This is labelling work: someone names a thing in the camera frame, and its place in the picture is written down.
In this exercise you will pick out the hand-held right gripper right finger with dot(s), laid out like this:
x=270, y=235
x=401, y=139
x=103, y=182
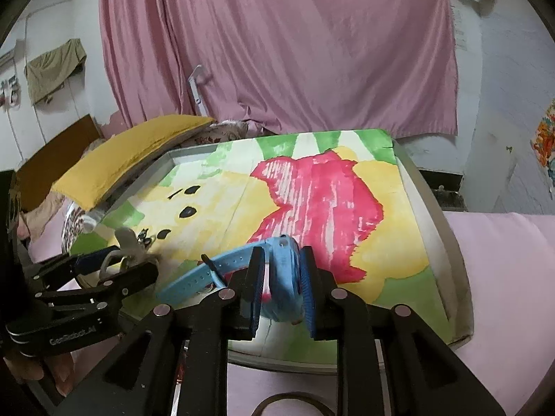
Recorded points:
x=310, y=290

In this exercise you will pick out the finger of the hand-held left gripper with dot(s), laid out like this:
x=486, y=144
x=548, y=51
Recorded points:
x=86, y=262
x=86, y=307

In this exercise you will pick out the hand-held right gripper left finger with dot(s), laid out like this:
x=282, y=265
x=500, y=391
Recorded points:
x=256, y=290

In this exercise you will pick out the beige hair claw clip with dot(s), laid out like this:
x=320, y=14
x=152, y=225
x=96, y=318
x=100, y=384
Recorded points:
x=128, y=240

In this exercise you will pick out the blue wrist watch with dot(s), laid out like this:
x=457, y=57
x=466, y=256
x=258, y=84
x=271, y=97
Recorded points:
x=190, y=284

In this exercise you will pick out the grey cardboard tray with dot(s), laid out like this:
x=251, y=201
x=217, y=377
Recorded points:
x=438, y=242

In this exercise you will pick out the person's left hand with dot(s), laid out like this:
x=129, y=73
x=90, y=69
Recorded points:
x=60, y=370

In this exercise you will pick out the peach blanket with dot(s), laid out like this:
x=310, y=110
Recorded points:
x=41, y=216

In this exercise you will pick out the pink bed sheet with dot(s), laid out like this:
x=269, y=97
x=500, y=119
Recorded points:
x=45, y=242

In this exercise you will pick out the wooden headboard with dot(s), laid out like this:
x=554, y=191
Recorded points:
x=47, y=156

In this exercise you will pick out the painted paper sheet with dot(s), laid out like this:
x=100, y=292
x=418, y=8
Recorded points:
x=325, y=190

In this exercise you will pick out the yellow pillow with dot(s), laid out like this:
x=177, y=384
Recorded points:
x=130, y=151

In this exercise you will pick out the olive towel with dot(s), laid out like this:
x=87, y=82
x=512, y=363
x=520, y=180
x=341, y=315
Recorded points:
x=52, y=71

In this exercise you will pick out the floral satin pillow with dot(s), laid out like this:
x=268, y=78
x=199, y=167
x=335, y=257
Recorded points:
x=227, y=131

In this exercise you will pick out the pink blanket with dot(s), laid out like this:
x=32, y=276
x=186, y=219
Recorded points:
x=498, y=290

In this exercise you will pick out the white folding lamp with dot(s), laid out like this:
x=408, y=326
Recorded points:
x=197, y=86

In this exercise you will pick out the pink curtain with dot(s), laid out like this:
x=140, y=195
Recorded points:
x=282, y=52

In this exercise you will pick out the colourful wall drawing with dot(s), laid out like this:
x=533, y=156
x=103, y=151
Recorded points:
x=547, y=138

